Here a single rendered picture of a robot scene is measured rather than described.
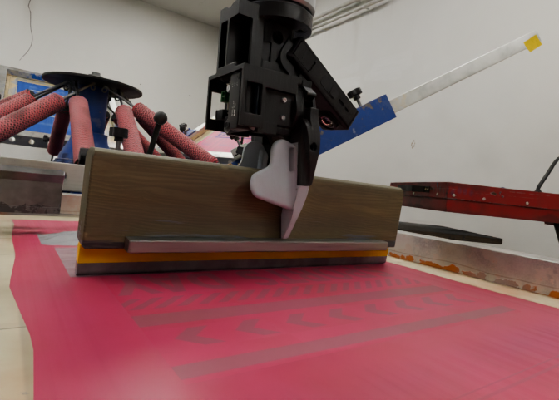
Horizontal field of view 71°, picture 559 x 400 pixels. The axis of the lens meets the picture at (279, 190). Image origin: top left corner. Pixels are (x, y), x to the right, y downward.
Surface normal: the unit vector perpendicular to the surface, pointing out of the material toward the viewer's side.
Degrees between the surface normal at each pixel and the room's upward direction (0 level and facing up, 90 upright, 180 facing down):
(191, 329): 0
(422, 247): 90
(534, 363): 0
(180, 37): 90
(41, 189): 90
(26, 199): 90
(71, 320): 0
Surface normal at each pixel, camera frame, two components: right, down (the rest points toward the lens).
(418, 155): -0.81, -0.08
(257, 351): 0.11, -0.99
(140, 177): 0.55, 0.15
